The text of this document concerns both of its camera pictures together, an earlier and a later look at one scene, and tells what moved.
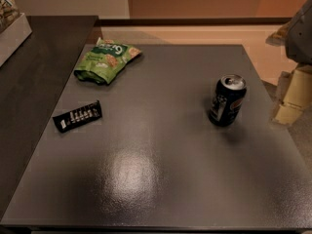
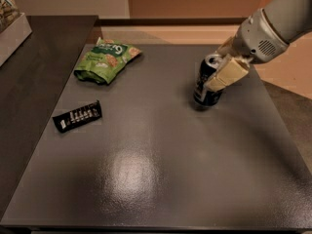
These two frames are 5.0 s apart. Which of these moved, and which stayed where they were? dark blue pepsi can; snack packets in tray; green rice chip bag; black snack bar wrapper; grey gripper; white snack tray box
Moved: dark blue pepsi can; grey gripper
Stayed: white snack tray box; green rice chip bag; black snack bar wrapper; snack packets in tray
